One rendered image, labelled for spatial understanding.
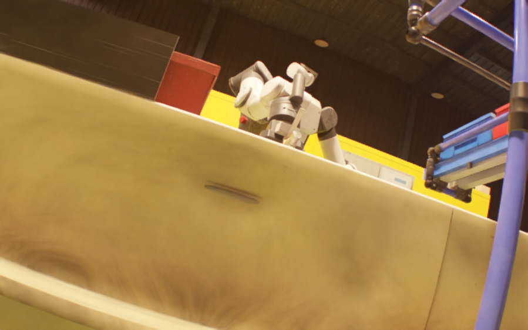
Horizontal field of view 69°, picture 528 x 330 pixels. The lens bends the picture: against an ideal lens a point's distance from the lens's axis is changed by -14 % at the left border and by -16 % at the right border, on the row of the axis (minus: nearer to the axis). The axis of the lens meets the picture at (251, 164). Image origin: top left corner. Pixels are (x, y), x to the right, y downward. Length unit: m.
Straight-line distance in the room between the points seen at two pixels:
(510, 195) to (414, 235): 0.16
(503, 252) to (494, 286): 0.04
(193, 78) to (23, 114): 0.22
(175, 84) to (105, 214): 0.18
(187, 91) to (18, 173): 0.23
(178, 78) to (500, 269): 0.44
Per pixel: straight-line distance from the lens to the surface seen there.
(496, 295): 0.50
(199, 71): 0.56
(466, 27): 13.74
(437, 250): 0.63
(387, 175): 3.60
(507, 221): 0.51
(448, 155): 1.71
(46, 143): 0.53
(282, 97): 1.22
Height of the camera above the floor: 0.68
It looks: 12 degrees up
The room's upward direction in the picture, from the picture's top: 16 degrees clockwise
